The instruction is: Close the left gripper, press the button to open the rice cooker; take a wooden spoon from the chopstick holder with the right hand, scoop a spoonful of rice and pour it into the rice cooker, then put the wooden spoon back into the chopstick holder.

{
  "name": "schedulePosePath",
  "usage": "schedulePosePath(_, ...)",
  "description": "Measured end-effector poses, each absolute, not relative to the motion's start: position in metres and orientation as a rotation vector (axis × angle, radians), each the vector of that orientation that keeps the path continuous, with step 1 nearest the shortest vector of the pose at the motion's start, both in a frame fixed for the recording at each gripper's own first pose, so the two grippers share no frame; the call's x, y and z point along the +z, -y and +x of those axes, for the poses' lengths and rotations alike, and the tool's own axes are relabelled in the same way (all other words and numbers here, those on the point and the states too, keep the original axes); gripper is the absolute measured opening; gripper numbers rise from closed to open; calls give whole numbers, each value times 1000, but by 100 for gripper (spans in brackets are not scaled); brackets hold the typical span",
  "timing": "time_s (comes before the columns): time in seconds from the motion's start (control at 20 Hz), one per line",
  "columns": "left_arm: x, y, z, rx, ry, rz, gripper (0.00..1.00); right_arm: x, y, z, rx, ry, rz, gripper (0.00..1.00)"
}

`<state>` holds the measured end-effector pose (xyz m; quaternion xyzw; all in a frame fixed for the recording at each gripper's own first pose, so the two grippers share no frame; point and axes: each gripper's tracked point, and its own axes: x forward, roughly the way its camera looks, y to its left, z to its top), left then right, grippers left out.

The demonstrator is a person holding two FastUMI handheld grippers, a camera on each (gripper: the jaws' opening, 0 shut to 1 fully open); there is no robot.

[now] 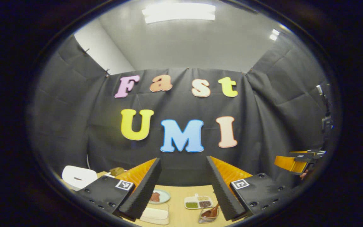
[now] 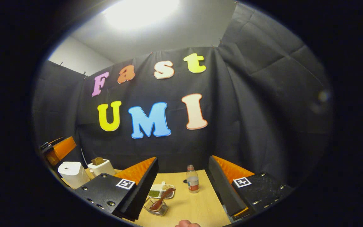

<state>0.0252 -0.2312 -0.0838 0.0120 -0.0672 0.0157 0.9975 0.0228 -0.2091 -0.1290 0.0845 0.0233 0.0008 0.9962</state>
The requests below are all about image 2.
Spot clear plastic water bottle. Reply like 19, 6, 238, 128
186, 165, 200, 193

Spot brown wooden spoon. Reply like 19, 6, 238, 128
150, 188, 176, 211

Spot square wire chopstick holder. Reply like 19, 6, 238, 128
143, 198, 169, 216

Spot white divided dish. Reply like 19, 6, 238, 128
148, 181, 176, 200

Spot white toaster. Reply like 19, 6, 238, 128
88, 159, 116, 176

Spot white rice cooker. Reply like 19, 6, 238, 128
58, 161, 90, 189

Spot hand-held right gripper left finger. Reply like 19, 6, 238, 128
74, 157, 159, 221

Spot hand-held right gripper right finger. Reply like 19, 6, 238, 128
208, 155, 294, 221

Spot large ceiling light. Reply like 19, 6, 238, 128
101, 0, 180, 30

